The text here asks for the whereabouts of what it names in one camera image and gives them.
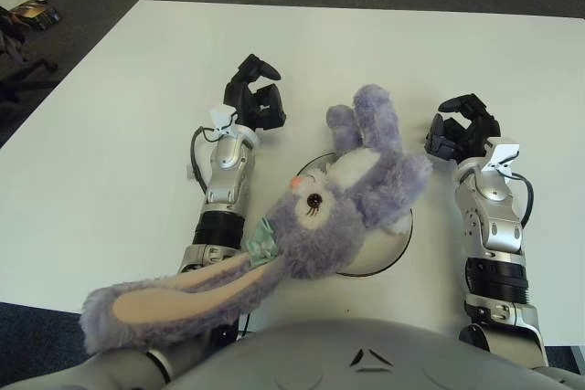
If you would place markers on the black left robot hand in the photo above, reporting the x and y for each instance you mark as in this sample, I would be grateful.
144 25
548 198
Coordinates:
269 109

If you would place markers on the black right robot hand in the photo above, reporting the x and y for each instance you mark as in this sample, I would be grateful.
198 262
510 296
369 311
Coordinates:
475 134

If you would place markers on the purple plush rabbit doll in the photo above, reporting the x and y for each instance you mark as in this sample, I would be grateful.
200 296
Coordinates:
329 235

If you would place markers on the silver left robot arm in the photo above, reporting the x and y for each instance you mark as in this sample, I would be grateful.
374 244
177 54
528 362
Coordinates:
228 161

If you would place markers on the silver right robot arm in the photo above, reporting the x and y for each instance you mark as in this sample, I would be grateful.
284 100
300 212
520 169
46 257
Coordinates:
489 207

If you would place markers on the white plate with black rim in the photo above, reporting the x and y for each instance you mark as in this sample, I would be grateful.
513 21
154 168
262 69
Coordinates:
384 248

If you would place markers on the grey robot torso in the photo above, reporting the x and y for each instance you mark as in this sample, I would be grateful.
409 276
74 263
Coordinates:
297 353

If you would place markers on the dark printed box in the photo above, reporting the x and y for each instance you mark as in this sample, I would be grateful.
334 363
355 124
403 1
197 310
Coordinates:
39 15

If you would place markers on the black office chair base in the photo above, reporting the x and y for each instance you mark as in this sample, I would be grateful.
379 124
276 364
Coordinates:
13 68

